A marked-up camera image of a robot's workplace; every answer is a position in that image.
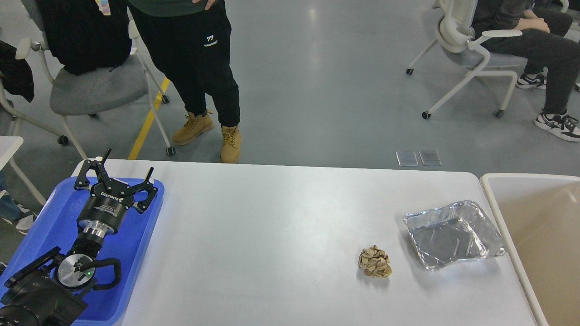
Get right floor plate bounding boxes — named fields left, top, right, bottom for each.
left=419, top=150, right=443, bottom=166

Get beige plastic bin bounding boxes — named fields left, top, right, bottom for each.
left=480, top=173, right=580, bottom=326

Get left floor plate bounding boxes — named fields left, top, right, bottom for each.
left=396, top=151, right=419, bottom=167

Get white side table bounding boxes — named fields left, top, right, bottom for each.
left=0, top=135, right=46, bottom=206

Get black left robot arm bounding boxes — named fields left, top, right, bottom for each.
left=1, top=152, right=164, bottom=326

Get seated person dark clothes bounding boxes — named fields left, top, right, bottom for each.
left=472, top=0, right=580, bottom=142

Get crumpled brown paper ball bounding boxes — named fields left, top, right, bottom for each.
left=358, top=245, right=393, bottom=278

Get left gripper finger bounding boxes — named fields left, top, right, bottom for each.
left=120, top=167, right=158, bottom=213
left=74, top=148, right=112, bottom=191

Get blue plastic tray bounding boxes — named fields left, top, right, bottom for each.
left=1, top=177, right=165, bottom=326

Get aluminium foil tray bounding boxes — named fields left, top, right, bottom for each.
left=402, top=200, right=506, bottom=271

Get black jacket on chair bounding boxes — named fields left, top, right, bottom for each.
left=37, top=0, right=132, bottom=76

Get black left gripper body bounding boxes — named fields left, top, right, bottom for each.
left=77, top=179, right=137, bottom=237

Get black garment far left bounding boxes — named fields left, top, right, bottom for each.
left=0, top=41, right=34, bottom=103

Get grey office chair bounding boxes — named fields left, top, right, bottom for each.
left=16, top=0, right=176, bottom=159

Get floor plate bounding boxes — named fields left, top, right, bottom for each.
left=396, top=151, right=419, bottom=167
left=419, top=150, right=443, bottom=166

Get white office chair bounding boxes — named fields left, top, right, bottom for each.
left=406, top=0, right=527, bottom=120

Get standing person black trousers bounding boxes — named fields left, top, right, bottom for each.
left=128, top=0, right=241, bottom=163

